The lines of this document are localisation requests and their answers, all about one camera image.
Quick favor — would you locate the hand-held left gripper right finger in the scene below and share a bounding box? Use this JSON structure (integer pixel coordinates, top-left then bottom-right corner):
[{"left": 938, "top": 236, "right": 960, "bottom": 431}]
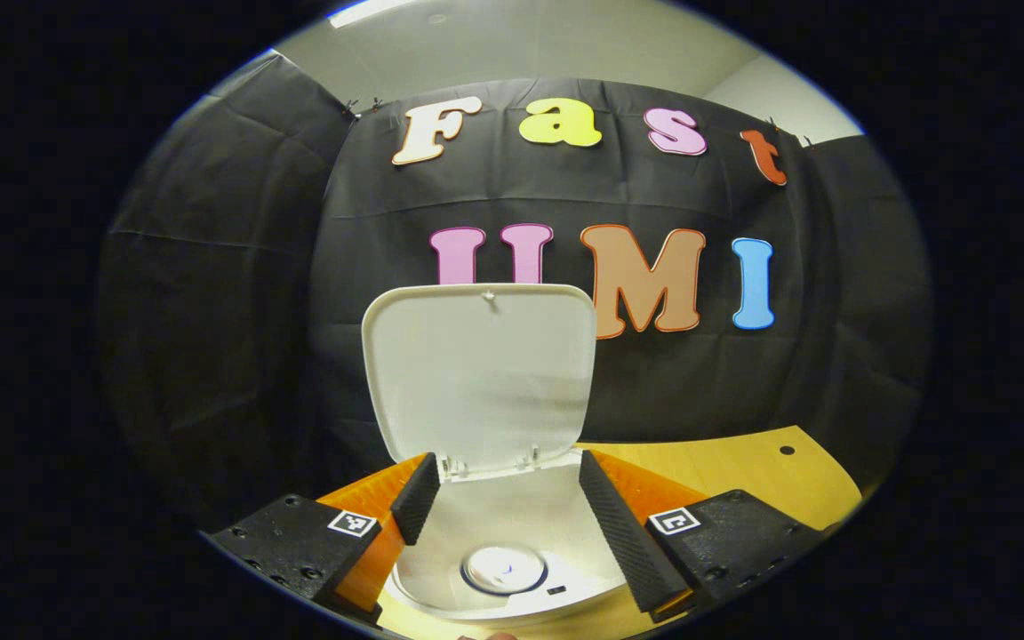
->
[{"left": 578, "top": 448, "right": 833, "bottom": 622}]

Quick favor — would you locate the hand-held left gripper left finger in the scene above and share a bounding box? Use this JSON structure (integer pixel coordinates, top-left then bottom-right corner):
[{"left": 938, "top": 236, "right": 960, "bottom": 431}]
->
[{"left": 209, "top": 451, "right": 443, "bottom": 623}]

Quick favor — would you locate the silver blue pop can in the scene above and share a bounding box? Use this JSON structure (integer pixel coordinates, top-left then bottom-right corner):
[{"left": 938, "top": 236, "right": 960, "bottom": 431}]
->
[{"left": 460, "top": 543, "right": 549, "bottom": 597}]

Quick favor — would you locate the white desktop garbage bin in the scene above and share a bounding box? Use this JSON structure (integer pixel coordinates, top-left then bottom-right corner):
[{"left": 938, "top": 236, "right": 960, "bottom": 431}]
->
[{"left": 360, "top": 283, "right": 629, "bottom": 621}]

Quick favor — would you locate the wooden desktop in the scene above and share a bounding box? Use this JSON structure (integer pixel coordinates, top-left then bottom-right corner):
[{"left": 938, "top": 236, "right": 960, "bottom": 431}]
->
[{"left": 316, "top": 425, "right": 865, "bottom": 640}]

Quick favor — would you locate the black backdrop cloth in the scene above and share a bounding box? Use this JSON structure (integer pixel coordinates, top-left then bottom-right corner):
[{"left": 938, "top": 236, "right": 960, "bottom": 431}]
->
[{"left": 96, "top": 49, "right": 936, "bottom": 534}]

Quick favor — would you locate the ceiling light panel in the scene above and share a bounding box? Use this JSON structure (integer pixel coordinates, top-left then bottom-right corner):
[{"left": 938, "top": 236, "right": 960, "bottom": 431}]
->
[{"left": 326, "top": 0, "right": 417, "bottom": 30}]

